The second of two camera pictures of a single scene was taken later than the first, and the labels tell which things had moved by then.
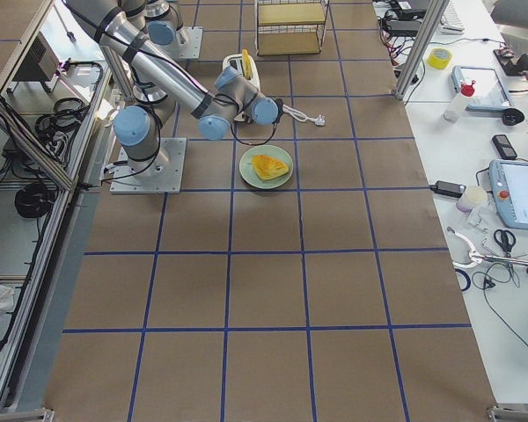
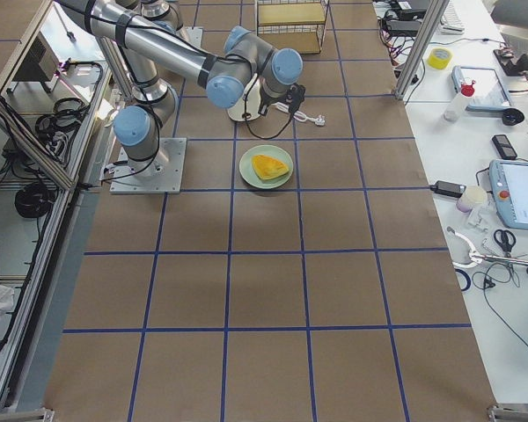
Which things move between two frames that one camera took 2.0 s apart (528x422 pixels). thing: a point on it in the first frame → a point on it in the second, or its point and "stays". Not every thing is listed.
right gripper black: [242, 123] → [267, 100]
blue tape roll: [468, 280] stays
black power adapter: [449, 189] stays
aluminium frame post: [431, 25] stays
